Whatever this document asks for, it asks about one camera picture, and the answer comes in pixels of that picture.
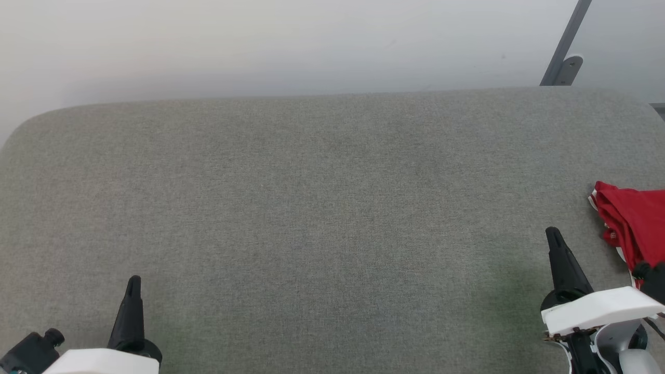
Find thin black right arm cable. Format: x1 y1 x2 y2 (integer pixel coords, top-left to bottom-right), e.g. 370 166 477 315
643 315 665 341

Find grey metal pole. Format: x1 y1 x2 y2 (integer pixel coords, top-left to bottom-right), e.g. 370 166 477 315
539 0 593 87

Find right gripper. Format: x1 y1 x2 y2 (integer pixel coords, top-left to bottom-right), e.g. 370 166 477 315
540 226 596 313

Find grey fabric sofa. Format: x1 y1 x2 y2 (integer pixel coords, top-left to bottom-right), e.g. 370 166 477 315
0 87 665 374

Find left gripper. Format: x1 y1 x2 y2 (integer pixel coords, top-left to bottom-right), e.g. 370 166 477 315
107 275 163 364

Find red and white jersey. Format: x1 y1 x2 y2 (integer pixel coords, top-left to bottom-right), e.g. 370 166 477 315
588 181 665 289

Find grey metal bracket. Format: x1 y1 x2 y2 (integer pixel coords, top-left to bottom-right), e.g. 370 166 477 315
553 55 584 87

